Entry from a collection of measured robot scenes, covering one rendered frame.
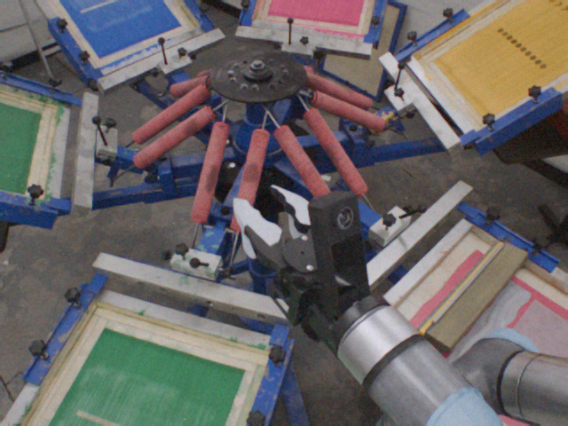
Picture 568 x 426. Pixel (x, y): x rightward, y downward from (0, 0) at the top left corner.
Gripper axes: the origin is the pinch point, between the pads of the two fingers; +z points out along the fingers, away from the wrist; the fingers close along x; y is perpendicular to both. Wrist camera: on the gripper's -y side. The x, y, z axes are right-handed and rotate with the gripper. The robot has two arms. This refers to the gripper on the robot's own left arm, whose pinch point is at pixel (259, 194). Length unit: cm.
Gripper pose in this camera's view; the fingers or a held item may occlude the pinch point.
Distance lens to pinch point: 57.0
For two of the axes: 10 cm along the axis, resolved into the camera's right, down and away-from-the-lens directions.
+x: 8.3, -3.0, 4.7
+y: -1.1, 7.4, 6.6
